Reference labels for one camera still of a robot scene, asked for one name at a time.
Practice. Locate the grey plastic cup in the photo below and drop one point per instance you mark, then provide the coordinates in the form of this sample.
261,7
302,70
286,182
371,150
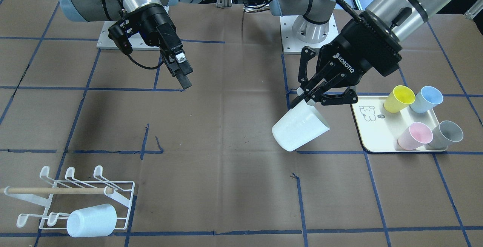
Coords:
446,133

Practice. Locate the white plastic cup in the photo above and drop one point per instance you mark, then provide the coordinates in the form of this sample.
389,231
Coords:
300,125

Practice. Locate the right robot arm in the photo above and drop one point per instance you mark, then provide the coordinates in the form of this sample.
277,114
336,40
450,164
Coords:
103,10

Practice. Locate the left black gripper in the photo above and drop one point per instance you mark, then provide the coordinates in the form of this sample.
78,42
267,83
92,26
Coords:
349,52

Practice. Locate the cream plastic tray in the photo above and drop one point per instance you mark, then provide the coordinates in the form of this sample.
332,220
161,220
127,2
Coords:
379,129

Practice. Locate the yellow plastic cup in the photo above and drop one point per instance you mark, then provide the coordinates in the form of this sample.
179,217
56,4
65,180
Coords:
400,98

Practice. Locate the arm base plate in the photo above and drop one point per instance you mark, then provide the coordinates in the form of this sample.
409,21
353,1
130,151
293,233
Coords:
104,42
297,32

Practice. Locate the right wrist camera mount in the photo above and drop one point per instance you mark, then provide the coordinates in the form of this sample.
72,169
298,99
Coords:
121,31

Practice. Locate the pink plastic cup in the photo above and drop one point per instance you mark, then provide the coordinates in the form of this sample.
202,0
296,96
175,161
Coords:
416,135

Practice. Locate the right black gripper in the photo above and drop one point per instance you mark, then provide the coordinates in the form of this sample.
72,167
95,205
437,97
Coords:
155,23

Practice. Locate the white wire cup rack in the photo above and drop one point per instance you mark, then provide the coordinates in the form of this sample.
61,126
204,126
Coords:
49,205

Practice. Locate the light blue plastic cup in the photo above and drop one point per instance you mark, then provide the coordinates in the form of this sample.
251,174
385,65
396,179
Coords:
93,221

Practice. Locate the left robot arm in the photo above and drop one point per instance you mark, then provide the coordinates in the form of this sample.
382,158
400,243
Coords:
402,17

